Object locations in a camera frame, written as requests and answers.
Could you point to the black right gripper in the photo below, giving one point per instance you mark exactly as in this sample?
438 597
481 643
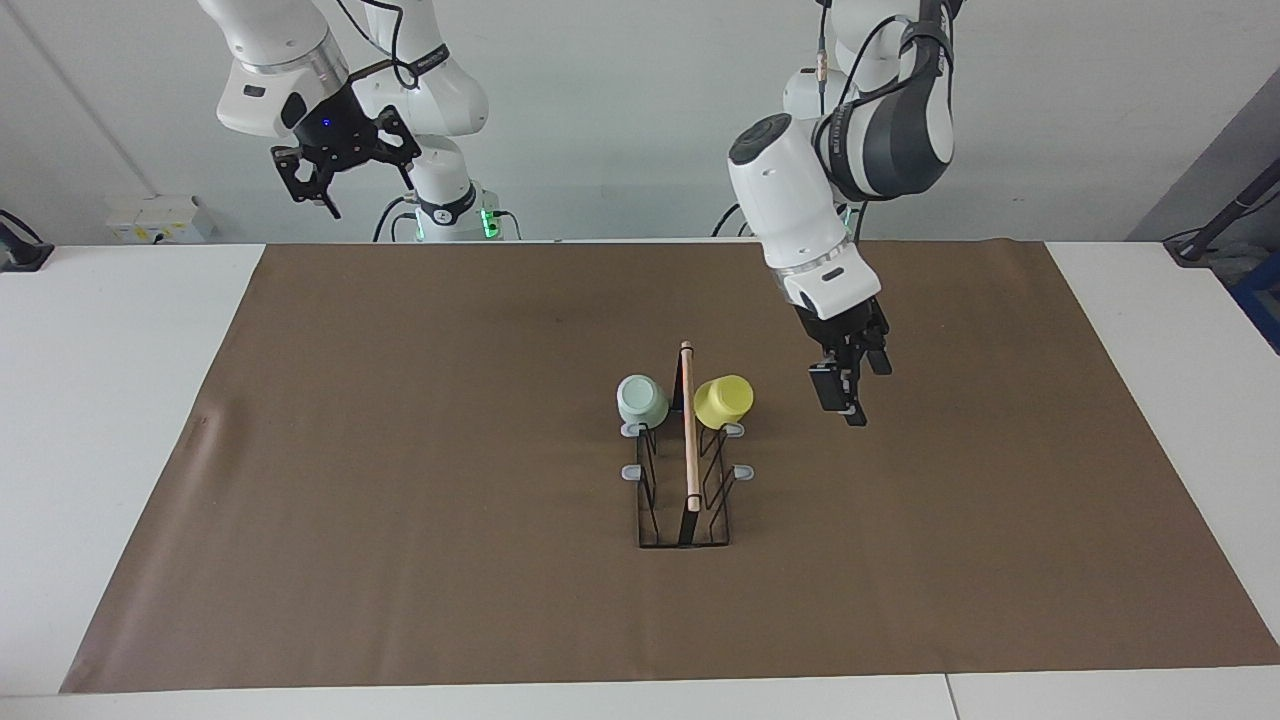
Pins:
335 130

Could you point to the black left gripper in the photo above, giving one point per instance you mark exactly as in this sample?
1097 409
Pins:
840 325

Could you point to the yellow plastic cup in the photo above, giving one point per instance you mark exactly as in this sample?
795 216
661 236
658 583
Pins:
722 400

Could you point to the pale green plastic cup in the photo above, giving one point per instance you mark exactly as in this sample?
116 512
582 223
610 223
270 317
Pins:
642 402

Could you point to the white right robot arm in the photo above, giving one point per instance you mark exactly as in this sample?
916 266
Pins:
270 60

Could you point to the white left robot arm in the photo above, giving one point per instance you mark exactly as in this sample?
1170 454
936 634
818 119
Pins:
790 200

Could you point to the brown paper table mat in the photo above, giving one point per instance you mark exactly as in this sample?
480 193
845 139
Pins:
400 450

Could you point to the black table clamp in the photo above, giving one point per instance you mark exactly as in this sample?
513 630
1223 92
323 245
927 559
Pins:
25 255

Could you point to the black stand pole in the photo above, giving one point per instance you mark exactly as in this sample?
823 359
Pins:
1225 215

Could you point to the white wall socket box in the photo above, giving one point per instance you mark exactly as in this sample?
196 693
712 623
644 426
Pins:
160 220

